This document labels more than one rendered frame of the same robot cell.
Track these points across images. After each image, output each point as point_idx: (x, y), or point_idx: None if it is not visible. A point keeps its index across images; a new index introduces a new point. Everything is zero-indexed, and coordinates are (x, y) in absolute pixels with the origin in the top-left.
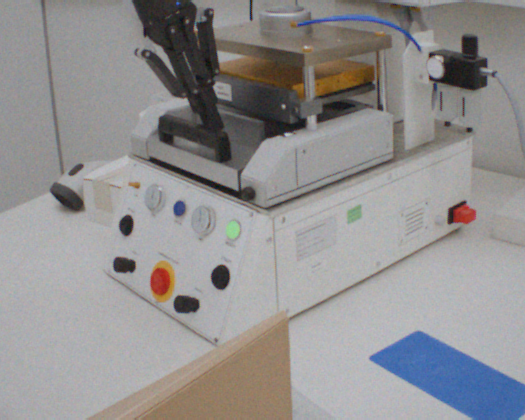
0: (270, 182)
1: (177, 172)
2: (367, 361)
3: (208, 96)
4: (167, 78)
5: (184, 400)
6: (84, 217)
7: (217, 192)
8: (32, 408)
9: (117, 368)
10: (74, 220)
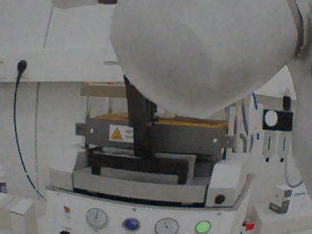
0: (236, 188)
1: (114, 200)
2: None
3: (154, 131)
4: (144, 105)
5: None
6: None
7: (175, 208)
8: None
9: None
10: None
